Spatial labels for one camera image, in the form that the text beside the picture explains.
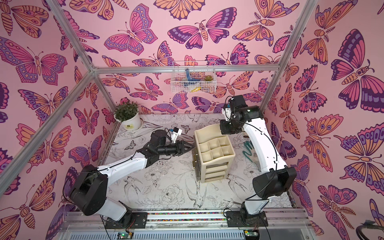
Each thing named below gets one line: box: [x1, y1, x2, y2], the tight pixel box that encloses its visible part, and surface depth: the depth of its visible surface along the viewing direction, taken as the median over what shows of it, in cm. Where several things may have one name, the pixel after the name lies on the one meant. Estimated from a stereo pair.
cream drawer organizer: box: [194, 123, 236, 183], surface depth 75 cm
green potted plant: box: [114, 99, 140, 122], surface depth 101 cm
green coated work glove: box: [242, 140, 253, 163], surface depth 100 cm
